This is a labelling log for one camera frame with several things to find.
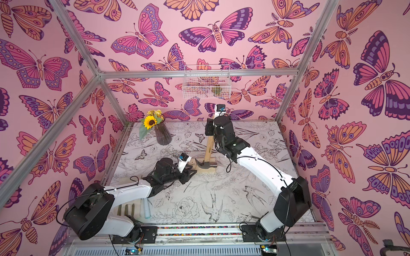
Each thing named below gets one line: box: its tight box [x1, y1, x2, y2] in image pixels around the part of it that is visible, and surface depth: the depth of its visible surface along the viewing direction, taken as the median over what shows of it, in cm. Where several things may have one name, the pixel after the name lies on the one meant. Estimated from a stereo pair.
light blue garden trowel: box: [143, 197, 152, 220], surface depth 81 cm
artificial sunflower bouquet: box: [139, 109, 164, 140], surface depth 90 cm
